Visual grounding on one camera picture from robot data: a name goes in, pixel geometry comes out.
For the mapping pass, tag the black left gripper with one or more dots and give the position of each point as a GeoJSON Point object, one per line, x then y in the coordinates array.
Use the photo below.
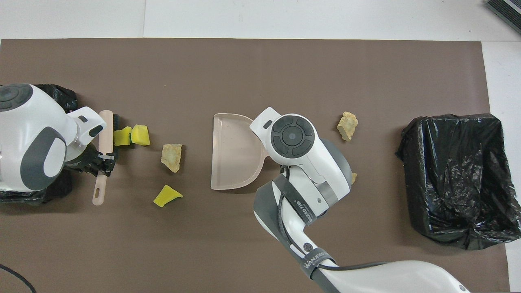
{"type": "Point", "coordinates": [83, 160]}

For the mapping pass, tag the yellow green sponge piece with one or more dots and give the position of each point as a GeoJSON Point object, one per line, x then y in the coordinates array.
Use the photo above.
{"type": "Point", "coordinates": [166, 196]}

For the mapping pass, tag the beige plastic dustpan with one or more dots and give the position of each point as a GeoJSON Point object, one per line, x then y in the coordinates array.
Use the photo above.
{"type": "Point", "coordinates": [234, 154]}

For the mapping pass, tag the pale yellow chunk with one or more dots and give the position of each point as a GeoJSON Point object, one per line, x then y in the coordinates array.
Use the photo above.
{"type": "Point", "coordinates": [347, 125]}
{"type": "Point", "coordinates": [354, 178]}

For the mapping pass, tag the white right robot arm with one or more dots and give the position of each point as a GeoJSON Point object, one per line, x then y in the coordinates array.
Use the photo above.
{"type": "Point", "coordinates": [309, 162]}

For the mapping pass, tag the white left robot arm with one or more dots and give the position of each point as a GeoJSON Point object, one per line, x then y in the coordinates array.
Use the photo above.
{"type": "Point", "coordinates": [32, 134]}

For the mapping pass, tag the black bag bin pink tear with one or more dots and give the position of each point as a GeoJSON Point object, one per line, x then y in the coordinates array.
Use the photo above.
{"type": "Point", "coordinates": [61, 97]}

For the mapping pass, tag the black bag lined bin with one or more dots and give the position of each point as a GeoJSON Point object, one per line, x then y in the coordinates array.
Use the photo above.
{"type": "Point", "coordinates": [460, 183]}

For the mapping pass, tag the brown table mat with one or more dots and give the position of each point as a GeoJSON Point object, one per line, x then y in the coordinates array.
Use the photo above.
{"type": "Point", "coordinates": [244, 73]}

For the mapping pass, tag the dark ribbed device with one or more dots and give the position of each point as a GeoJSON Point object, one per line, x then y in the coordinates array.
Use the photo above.
{"type": "Point", "coordinates": [508, 10]}

